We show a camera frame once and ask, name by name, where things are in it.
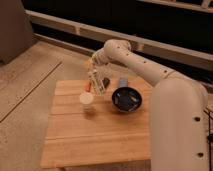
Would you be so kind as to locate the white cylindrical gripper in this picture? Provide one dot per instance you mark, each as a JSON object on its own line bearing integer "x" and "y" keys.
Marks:
{"x": 99, "y": 58}

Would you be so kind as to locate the white rectangular bottle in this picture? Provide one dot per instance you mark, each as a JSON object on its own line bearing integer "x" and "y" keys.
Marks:
{"x": 97, "y": 82}

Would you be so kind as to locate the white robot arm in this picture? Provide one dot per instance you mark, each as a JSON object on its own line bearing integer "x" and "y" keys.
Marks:
{"x": 178, "y": 139}

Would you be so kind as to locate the white cup with lid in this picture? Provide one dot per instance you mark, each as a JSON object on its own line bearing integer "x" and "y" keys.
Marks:
{"x": 87, "y": 99}

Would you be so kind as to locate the dark blue bowl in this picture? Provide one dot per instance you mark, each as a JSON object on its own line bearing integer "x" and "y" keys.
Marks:
{"x": 126, "y": 99}

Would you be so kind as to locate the wooden board table top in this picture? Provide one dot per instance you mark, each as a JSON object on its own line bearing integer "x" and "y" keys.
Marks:
{"x": 105, "y": 135}

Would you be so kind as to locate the brown sofa corner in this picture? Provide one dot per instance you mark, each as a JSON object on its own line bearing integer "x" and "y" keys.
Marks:
{"x": 16, "y": 33}

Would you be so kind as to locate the white wooden rail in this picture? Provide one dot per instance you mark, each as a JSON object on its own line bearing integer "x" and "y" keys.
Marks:
{"x": 155, "y": 48}

